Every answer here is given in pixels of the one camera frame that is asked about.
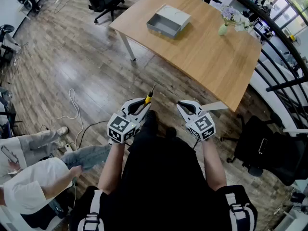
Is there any black smartphone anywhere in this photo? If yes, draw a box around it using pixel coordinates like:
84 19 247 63
0 145 19 165

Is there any grey metal box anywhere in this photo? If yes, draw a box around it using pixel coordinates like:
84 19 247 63
146 3 192 39

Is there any white table leg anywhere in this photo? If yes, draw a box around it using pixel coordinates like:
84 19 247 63
115 29 137 62
202 101 230 112

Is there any white floor cable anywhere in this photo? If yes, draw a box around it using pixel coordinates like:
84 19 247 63
50 88 84 151

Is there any purple white flower bouquet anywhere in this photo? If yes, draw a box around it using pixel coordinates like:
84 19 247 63
219 5 254 32

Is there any black floor cable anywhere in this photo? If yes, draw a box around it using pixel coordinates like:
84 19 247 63
78 120 110 149

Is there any person's left forearm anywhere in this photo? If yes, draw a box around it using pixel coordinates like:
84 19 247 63
97 140 126 194

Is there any yellow black screwdriver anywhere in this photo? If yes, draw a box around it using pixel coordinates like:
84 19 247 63
143 83 157 105

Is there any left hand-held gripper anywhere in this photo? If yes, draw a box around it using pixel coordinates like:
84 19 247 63
107 97 152 144

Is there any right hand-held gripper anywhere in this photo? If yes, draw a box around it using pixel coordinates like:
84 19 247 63
176 100 216 141

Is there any person's black clothing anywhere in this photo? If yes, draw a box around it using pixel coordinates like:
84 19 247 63
69 109 258 231

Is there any black office chair with jacket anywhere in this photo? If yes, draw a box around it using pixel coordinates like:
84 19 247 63
226 114 308 187

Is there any white black shoulder strap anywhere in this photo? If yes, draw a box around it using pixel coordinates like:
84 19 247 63
77 189 105 231
225 192 256 231

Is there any person's right forearm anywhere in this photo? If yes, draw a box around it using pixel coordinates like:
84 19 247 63
201 138 228 192

